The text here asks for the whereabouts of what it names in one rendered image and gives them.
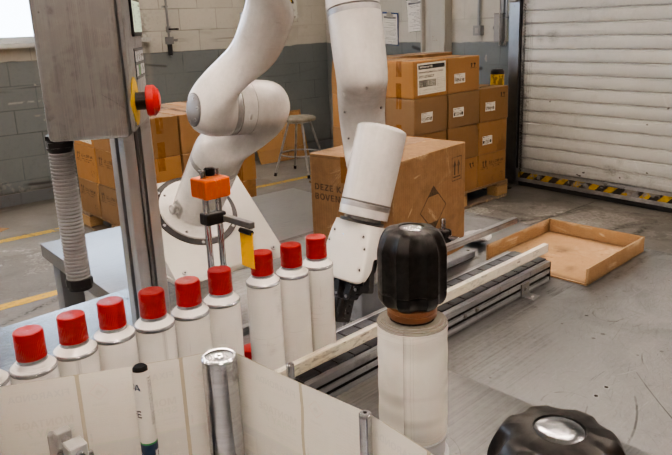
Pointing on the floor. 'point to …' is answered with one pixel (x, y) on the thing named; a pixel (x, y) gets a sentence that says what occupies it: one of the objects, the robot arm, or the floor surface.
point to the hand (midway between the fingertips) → (342, 309)
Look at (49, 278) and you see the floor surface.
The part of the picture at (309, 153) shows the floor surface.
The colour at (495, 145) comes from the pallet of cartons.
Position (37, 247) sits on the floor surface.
